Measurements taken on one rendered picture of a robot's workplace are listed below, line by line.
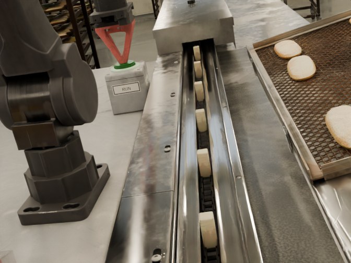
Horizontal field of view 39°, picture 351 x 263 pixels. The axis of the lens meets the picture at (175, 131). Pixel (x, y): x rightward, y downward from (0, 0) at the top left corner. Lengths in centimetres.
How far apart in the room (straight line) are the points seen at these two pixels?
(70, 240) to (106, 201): 8
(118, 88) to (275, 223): 47
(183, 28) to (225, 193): 65
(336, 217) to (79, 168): 32
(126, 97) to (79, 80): 31
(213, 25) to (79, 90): 58
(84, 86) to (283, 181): 26
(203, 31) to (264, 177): 57
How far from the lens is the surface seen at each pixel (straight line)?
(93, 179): 63
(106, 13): 85
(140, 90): 89
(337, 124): 51
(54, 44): 58
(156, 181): 54
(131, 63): 91
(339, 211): 41
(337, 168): 45
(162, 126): 69
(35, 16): 57
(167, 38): 112
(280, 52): 82
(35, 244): 58
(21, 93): 60
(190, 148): 64
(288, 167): 62
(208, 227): 45
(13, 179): 76
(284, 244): 49
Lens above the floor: 111
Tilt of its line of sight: 22 degrees down
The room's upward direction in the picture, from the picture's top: 11 degrees counter-clockwise
